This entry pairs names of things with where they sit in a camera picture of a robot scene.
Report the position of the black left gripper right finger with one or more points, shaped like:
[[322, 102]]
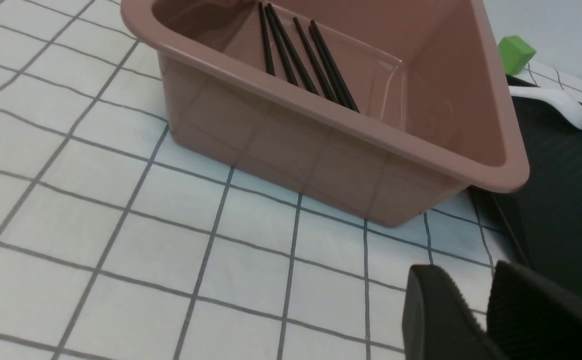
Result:
[[532, 318]]

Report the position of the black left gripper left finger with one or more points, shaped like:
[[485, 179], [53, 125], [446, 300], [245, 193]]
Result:
[[437, 323]]

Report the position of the black rectangular tray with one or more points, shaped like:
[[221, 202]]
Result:
[[542, 221]]

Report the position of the pink plastic bin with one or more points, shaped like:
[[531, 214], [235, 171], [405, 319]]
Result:
[[379, 108]]

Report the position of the white ceramic spoon far left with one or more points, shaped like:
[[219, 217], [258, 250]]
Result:
[[560, 100]]

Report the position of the green foam block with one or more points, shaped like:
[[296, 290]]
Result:
[[515, 54]]

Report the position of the black chopstick in bin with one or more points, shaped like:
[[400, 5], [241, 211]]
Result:
[[337, 83], [315, 64], [302, 72], [269, 66], [277, 36]]

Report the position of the white grid tablecloth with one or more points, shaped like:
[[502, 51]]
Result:
[[117, 244]]

